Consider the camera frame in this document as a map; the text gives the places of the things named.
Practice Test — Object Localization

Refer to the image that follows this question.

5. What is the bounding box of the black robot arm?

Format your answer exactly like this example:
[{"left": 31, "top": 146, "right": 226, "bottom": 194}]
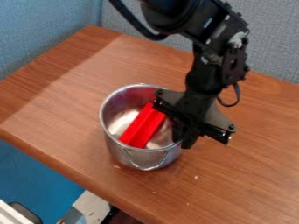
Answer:
[{"left": 140, "top": 0, "right": 248, "bottom": 149}]

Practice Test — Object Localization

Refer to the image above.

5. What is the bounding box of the red rectangular block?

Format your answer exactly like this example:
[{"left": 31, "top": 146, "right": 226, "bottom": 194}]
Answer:
[{"left": 119, "top": 101, "right": 166, "bottom": 148}]

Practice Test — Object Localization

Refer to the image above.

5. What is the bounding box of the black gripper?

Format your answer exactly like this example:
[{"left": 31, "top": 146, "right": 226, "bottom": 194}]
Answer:
[{"left": 154, "top": 88, "right": 236, "bottom": 149}]

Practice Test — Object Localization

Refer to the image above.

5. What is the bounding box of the white grey object under table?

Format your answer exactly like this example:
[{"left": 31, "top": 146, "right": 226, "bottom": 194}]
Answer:
[{"left": 56, "top": 191, "right": 110, "bottom": 224}]

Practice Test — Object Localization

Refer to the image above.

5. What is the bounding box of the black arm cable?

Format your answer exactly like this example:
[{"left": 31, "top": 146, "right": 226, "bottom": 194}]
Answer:
[{"left": 107, "top": 0, "right": 168, "bottom": 41}]

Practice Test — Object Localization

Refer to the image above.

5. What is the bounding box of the silver metal pot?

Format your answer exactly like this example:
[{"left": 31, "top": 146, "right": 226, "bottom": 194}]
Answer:
[{"left": 99, "top": 84, "right": 183, "bottom": 171}]

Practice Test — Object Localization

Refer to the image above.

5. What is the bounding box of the dark grey object bottom left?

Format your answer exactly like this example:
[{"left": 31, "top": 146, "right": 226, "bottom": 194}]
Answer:
[{"left": 0, "top": 199, "right": 43, "bottom": 224}]

